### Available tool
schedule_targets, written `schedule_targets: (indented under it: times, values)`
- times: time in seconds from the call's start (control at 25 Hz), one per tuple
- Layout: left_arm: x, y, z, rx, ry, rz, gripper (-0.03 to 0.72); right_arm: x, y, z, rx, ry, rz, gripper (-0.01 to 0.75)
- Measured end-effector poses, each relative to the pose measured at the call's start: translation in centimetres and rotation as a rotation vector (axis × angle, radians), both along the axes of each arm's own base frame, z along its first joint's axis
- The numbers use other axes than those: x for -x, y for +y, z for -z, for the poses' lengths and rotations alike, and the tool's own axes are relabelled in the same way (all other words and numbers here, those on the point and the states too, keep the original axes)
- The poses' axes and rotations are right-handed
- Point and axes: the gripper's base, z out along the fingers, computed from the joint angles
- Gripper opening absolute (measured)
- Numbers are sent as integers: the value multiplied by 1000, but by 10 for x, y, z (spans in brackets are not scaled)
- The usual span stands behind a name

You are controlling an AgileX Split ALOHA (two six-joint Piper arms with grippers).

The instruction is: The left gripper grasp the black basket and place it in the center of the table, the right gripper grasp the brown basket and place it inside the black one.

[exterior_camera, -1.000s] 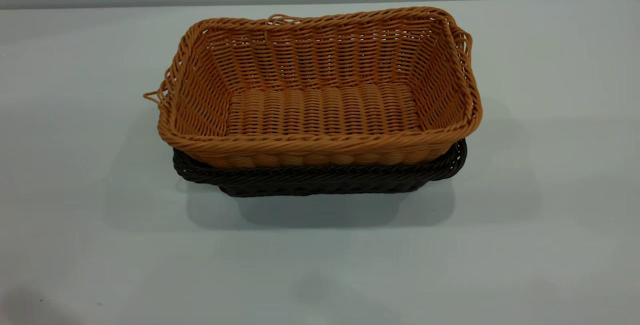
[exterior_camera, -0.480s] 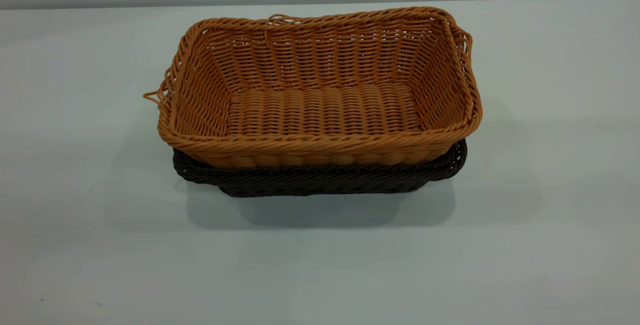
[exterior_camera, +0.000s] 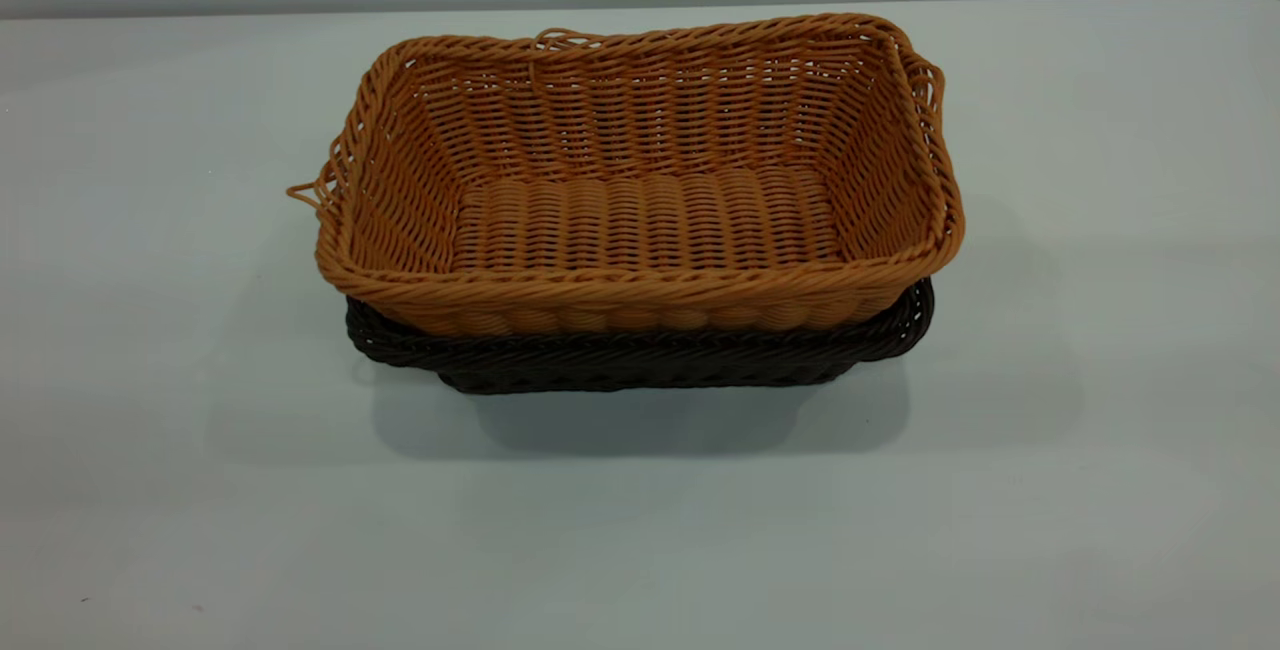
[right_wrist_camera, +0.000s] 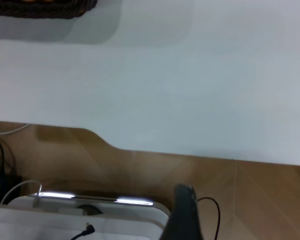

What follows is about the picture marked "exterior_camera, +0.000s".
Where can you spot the black wicker basket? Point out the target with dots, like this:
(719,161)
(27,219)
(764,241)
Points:
(640,360)

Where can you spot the orange wicker basket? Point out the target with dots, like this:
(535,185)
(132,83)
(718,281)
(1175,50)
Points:
(650,220)

